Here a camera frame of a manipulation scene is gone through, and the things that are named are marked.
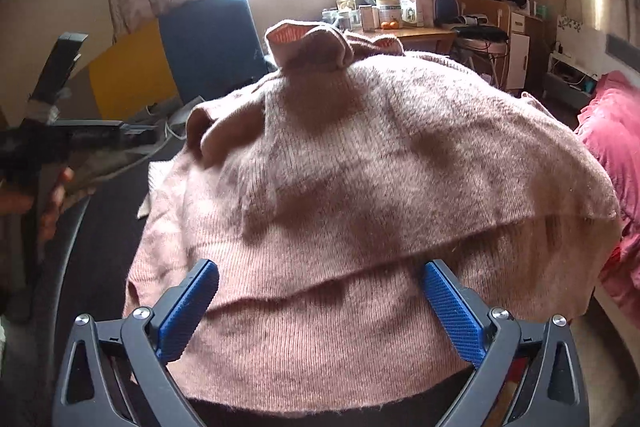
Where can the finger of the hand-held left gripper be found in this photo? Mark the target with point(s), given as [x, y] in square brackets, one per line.
[110, 132]

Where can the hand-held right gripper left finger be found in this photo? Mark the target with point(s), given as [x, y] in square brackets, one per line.
[187, 313]

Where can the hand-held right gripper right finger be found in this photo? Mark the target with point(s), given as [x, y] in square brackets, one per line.
[452, 313]

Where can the pink knit sweater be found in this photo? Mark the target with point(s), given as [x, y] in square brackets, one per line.
[350, 157]

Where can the person's left hand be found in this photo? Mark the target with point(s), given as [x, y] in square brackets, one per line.
[55, 207]

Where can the yellow padded board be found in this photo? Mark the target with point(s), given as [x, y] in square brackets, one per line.
[135, 72]

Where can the white cloth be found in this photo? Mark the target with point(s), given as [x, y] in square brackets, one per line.
[157, 187]

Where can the blue padded board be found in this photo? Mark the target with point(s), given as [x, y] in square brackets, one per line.
[210, 47]

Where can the pink shiny jacket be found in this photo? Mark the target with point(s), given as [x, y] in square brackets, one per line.
[612, 142]

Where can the white low shelf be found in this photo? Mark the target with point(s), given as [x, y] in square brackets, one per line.
[570, 82]

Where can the black round stool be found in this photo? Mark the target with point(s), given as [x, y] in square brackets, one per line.
[482, 43]

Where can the wooden cabinet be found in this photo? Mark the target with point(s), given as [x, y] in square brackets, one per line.
[520, 47]

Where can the wooden desk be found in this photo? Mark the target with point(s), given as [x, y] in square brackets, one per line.
[425, 36]

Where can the white round tin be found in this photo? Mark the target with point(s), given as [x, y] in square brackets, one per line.
[389, 13]

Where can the blue round fan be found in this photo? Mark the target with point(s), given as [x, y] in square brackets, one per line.
[445, 7]

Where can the white carton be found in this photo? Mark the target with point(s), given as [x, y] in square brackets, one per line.
[411, 7]

